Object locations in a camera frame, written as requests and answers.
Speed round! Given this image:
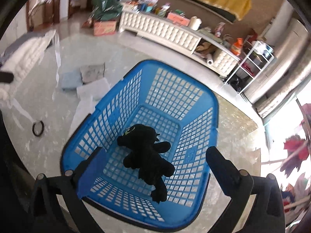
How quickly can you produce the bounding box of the blue plastic laundry basket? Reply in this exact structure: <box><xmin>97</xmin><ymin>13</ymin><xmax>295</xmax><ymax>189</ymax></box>
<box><xmin>60</xmin><ymin>59</ymin><xmax>219</xmax><ymax>232</ymax></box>

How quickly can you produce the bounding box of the large white folded cloth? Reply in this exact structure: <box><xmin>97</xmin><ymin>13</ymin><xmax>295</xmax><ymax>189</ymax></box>
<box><xmin>68</xmin><ymin>95</ymin><xmax>96</xmax><ymax>138</ymax></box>

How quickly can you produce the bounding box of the orange detergent bottle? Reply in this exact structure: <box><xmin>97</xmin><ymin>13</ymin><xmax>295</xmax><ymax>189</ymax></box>
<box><xmin>230</xmin><ymin>38</ymin><xmax>243</xmax><ymax>56</ymax></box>

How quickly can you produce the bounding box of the orange cardboard box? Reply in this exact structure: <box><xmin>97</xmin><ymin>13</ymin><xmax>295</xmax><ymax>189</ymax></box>
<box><xmin>93</xmin><ymin>21</ymin><xmax>117</xmax><ymax>36</ymax></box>

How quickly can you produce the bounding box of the light blue folded cloth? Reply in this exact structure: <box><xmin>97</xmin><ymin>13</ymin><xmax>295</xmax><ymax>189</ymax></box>
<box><xmin>61</xmin><ymin>70</ymin><xmax>83</xmax><ymax>90</ymax></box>

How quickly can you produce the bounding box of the white metal shelf rack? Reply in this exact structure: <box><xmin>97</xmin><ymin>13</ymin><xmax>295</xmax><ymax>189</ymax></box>
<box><xmin>224</xmin><ymin>40</ymin><xmax>275</xmax><ymax>94</ymax></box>

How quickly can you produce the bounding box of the pink flat box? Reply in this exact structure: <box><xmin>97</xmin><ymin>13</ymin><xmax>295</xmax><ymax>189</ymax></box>
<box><xmin>167</xmin><ymin>12</ymin><xmax>190</xmax><ymax>26</ymax></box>

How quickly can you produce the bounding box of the white paper towel roll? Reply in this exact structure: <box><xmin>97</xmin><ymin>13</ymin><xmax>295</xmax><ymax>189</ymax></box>
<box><xmin>206</xmin><ymin>54</ymin><xmax>214</xmax><ymax>66</ymax></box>

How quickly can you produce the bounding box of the white quilted cloth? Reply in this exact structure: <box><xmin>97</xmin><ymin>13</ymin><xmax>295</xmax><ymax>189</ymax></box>
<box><xmin>1</xmin><ymin>30</ymin><xmax>56</xmax><ymax>101</ymax></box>

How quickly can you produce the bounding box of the small white folded cloth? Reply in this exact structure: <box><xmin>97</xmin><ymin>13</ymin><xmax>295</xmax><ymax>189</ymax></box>
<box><xmin>76</xmin><ymin>77</ymin><xmax>111</xmax><ymax>100</ymax></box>

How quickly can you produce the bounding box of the grey rough cloth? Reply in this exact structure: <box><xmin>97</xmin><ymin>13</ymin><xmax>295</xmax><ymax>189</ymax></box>
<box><xmin>79</xmin><ymin>63</ymin><xmax>105</xmax><ymax>84</ymax></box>

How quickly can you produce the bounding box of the cream tufted TV cabinet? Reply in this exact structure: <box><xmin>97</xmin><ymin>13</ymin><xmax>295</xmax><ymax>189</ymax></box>
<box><xmin>119</xmin><ymin>3</ymin><xmax>239</xmax><ymax>77</ymax></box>

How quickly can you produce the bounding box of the cream cylinder candle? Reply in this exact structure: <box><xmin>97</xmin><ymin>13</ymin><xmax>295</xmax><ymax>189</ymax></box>
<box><xmin>188</xmin><ymin>16</ymin><xmax>202</xmax><ymax>30</ymax></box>

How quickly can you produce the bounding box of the silver standing air conditioner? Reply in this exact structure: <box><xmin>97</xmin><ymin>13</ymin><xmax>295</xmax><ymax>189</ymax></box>
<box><xmin>243</xmin><ymin>18</ymin><xmax>308</xmax><ymax>104</ymax></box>

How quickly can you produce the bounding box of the black rubber ring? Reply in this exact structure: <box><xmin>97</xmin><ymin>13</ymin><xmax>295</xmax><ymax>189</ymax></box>
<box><xmin>32</xmin><ymin>120</ymin><xmax>45</xmax><ymax>137</ymax></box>

